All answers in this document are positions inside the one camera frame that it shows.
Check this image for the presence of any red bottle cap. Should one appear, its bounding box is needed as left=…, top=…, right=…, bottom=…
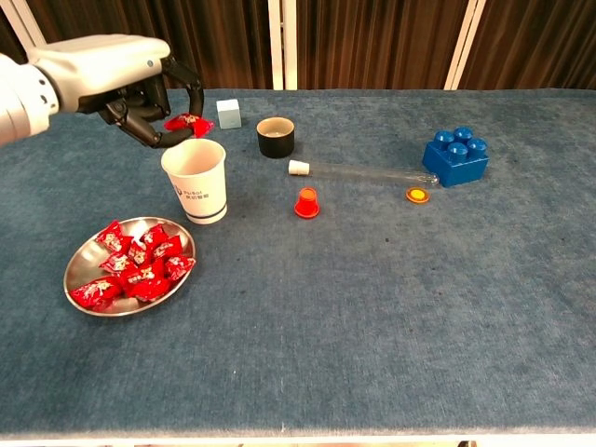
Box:
left=293, top=186, right=321, bottom=220

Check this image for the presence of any blue felt table cover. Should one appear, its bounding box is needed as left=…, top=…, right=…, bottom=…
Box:
left=0, top=88, right=596, bottom=441

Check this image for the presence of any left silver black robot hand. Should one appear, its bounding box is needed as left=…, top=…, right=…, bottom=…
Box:
left=26, top=33, right=205, bottom=150

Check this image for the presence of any white frame post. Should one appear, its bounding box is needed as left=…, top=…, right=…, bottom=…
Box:
left=283, top=0, right=299, bottom=91
left=0, top=0, right=47, bottom=50
left=267, top=0, right=284, bottom=91
left=443, top=0, right=488, bottom=91

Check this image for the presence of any blue building block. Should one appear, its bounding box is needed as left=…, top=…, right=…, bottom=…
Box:
left=421, top=126, right=491, bottom=189

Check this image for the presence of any white paper cup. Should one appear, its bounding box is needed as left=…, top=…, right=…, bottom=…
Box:
left=160, top=138, right=228, bottom=225

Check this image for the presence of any silver metal plate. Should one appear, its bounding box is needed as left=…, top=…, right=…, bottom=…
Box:
left=62, top=215, right=197, bottom=318

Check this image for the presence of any glass test tube white stopper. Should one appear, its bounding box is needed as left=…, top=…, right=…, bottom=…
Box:
left=288, top=159, right=440, bottom=187

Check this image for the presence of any red candy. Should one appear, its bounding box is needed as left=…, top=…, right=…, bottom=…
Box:
left=70, top=277, right=124, bottom=313
left=99, top=253, right=137, bottom=275
left=121, top=259, right=168, bottom=288
left=151, top=236, right=183, bottom=261
left=95, top=220, right=134, bottom=255
left=163, top=113, right=216, bottom=140
left=129, top=278, right=174, bottom=304
left=127, top=239, right=151, bottom=266
left=165, top=255, right=197, bottom=281
left=138, top=223, right=169, bottom=249

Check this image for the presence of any light blue cube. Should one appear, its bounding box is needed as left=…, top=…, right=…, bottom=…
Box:
left=215, top=98, right=243, bottom=130

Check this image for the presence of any black cup brown inside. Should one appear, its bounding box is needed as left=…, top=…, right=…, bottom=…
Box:
left=256, top=116, right=296, bottom=159

